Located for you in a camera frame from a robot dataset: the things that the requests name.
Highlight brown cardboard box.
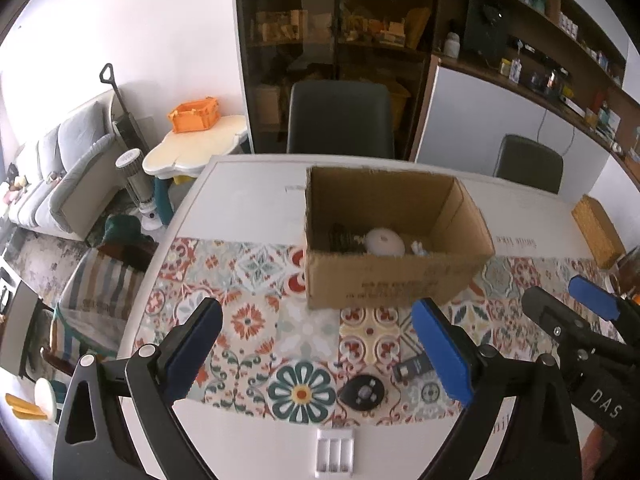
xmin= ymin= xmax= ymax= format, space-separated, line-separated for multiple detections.
xmin=304 ymin=165 xmax=496 ymax=310

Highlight white battery charger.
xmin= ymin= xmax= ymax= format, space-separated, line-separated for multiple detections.
xmin=315 ymin=427 xmax=357 ymax=477

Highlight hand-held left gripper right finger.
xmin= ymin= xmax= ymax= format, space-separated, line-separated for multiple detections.
xmin=411 ymin=297 xmax=583 ymax=480

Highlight dark green cloth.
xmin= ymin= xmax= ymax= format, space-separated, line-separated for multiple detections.
xmin=102 ymin=215 xmax=143 ymax=248

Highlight row of shelf bottles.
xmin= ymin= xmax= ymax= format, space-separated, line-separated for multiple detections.
xmin=517 ymin=0 xmax=626 ymax=86

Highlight black water dispenser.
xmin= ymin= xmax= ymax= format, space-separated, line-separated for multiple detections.
xmin=462 ymin=0 xmax=508 ymax=63

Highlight person's right forearm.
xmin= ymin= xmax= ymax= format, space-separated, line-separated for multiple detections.
xmin=582 ymin=425 xmax=640 ymax=480

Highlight woven rectangular basket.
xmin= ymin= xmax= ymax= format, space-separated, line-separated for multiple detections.
xmin=571 ymin=195 xmax=627 ymax=269

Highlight grey sofa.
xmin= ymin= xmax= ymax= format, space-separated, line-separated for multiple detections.
xmin=7 ymin=92 xmax=136 ymax=241

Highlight floral patterned table mat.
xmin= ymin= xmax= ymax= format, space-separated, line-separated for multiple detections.
xmin=132 ymin=237 xmax=640 ymax=426

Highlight round black device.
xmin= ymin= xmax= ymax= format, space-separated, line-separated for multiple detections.
xmin=338 ymin=375 xmax=386 ymax=412

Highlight dark wooden furniture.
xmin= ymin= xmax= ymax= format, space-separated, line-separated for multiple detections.
xmin=0 ymin=280 xmax=56 ymax=381

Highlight cream flower-shaped small table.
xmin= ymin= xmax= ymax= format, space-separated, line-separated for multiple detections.
xmin=142 ymin=115 xmax=249 ymax=226

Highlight white tower heater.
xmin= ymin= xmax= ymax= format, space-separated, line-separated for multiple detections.
xmin=115 ymin=149 xmax=163 ymax=231

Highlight orange plastic crate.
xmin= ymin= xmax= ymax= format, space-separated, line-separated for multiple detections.
xmin=167 ymin=97 xmax=222 ymax=134

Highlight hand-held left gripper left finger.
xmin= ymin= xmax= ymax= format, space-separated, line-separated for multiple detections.
xmin=52 ymin=297 xmax=224 ymax=480

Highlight yellow plastic pieces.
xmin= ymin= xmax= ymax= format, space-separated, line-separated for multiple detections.
xmin=5 ymin=392 xmax=46 ymax=420

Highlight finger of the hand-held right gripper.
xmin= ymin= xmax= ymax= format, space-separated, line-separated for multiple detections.
xmin=568 ymin=275 xmax=640 ymax=346
xmin=521 ymin=286 xmax=601 ymax=361

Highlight grey patterned rug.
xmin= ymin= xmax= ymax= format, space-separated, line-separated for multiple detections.
xmin=10 ymin=230 xmax=101 ymax=306

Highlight dark dining chair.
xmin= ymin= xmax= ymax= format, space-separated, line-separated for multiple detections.
xmin=492 ymin=134 xmax=564 ymax=195
xmin=286 ymin=80 xmax=396 ymax=160

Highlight round silver white device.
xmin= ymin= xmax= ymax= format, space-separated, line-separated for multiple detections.
xmin=365 ymin=227 xmax=406 ymax=257

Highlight upright stick vacuum cleaner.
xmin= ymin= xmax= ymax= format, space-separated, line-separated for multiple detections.
xmin=99 ymin=63 xmax=146 ymax=161

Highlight small black power adapter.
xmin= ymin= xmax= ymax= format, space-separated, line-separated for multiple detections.
xmin=392 ymin=352 xmax=433 ymax=383

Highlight dark glass display cabinet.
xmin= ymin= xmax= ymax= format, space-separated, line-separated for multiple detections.
xmin=234 ymin=0 xmax=443 ymax=161

